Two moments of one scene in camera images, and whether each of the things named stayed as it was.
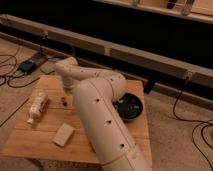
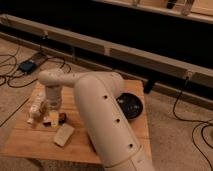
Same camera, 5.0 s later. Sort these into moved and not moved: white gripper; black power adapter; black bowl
Moved: white gripper
Not moved: black bowl; black power adapter
